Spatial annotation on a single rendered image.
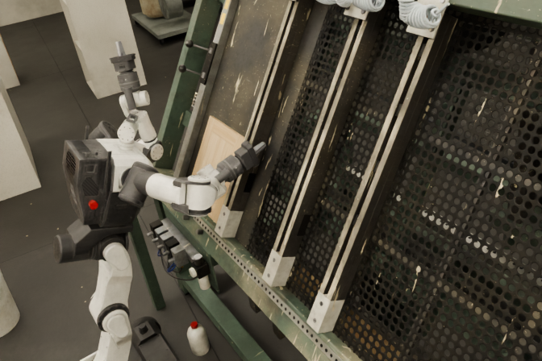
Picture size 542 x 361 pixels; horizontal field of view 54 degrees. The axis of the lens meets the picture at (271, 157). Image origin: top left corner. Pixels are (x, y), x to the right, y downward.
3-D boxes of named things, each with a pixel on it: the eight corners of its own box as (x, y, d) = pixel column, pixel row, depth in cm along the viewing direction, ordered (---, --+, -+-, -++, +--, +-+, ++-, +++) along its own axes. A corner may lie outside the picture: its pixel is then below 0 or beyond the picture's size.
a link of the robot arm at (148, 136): (155, 117, 241) (168, 150, 252) (140, 112, 246) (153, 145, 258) (139, 130, 234) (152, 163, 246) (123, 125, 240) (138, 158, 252)
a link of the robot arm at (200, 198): (221, 175, 194) (218, 185, 175) (218, 202, 195) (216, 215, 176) (192, 172, 193) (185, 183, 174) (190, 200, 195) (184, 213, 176)
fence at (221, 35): (177, 183, 268) (171, 183, 265) (233, -3, 245) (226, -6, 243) (182, 188, 264) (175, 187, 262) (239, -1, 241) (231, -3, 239)
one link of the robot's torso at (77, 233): (60, 271, 207) (64, 231, 201) (51, 254, 216) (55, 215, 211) (128, 260, 224) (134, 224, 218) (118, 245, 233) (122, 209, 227)
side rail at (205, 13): (168, 165, 290) (149, 163, 283) (227, -37, 264) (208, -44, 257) (173, 169, 286) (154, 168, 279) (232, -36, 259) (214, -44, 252)
